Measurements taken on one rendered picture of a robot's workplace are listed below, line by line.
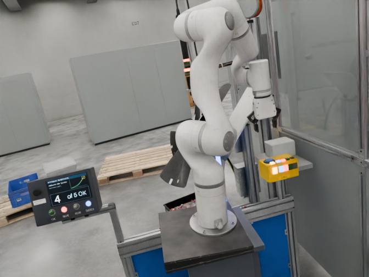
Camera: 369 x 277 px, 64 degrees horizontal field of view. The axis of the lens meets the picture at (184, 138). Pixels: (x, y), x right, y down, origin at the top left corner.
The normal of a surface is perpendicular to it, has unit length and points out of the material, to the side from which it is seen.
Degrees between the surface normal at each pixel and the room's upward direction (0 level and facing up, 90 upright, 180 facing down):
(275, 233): 90
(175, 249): 4
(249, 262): 90
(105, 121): 90
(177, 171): 49
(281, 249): 90
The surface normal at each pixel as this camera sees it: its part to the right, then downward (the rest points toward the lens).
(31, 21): 0.38, 0.18
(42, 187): 0.14, -0.02
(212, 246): -0.11, -0.94
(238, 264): 0.14, 0.24
